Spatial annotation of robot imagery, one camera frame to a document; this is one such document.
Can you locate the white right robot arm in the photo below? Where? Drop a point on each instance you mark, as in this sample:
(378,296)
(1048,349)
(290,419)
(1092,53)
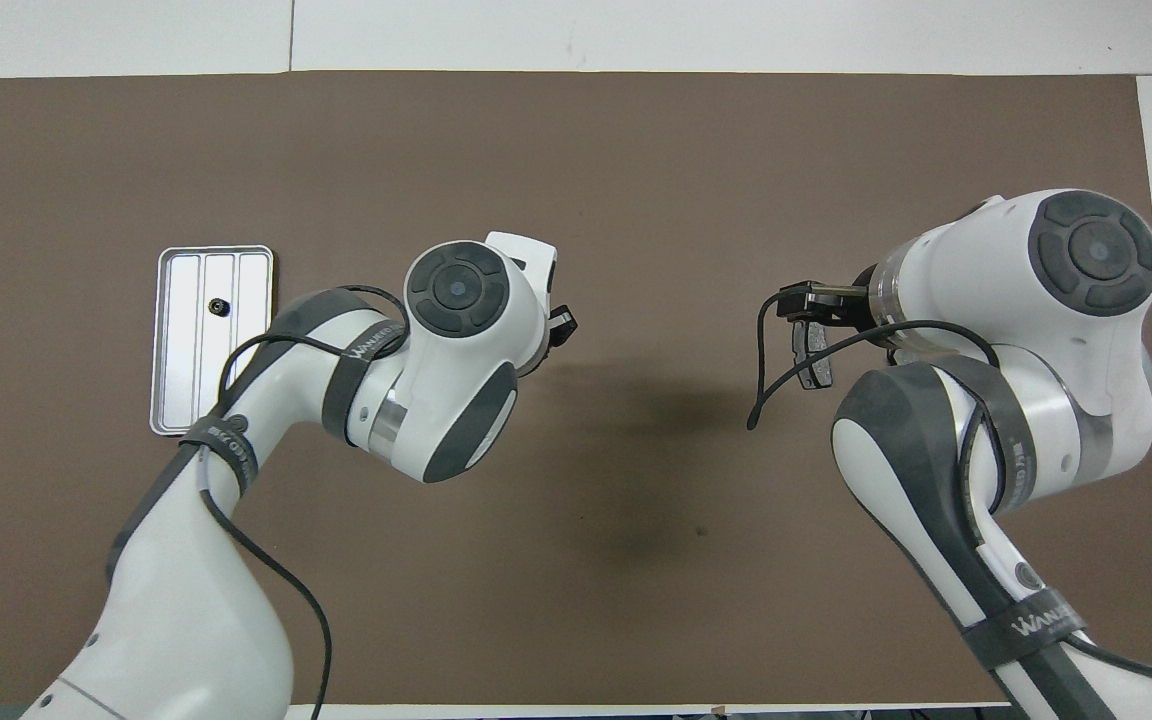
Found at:
(986,270)

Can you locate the rectangular dark brake pad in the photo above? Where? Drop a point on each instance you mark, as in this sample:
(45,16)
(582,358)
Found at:
(821,375)

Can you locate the silver metal tray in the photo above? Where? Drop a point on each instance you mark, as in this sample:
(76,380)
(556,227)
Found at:
(181,340)

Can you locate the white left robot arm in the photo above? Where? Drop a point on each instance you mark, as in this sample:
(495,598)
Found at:
(186,600)

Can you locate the brown table mat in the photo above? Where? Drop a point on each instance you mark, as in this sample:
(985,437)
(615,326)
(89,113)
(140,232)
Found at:
(636,150)

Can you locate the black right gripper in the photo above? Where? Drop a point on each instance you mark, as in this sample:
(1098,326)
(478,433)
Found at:
(821,303)

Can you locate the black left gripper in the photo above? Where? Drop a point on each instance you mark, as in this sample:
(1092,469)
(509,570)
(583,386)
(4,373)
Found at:
(558,325)

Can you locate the black bearing gear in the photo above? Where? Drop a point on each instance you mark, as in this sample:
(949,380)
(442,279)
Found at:
(219,306)

